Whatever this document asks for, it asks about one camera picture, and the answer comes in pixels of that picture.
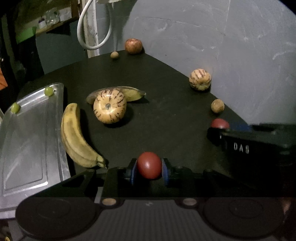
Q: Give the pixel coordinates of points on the spotted banana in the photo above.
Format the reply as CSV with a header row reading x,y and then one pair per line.
x,y
131,93

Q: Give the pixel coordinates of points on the red tomato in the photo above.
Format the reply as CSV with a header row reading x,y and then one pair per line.
x,y
220,123
149,165

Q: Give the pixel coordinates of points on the green tomato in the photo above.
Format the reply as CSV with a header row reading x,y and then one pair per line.
x,y
15,108
49,91

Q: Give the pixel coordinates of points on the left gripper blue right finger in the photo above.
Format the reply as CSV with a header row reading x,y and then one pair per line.
x,y
166,170

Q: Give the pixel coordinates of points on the small striped melon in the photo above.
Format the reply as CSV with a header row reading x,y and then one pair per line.
x,y
200,79

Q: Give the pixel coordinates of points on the brown round fruit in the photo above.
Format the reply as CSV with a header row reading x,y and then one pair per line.
x,y
217,106

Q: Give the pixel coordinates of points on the small brown nut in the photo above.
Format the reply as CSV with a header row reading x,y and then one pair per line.
x,y
114,55

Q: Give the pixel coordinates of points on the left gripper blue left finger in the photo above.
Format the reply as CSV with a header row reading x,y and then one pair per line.
x,y
130,170

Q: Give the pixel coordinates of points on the large striped melon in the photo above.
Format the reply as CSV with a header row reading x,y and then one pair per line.
x,y
110,106

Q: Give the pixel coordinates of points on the green box on shelf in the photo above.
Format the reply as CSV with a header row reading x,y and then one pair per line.
x,y
26,34

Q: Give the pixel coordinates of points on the metal tray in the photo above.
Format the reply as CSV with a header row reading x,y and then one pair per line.
x,y
32,154

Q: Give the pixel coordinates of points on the reddish apple at corner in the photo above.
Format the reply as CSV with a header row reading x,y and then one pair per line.
x,y
133,46

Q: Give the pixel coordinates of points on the yellow banana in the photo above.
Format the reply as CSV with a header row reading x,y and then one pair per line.
x,y
74,142

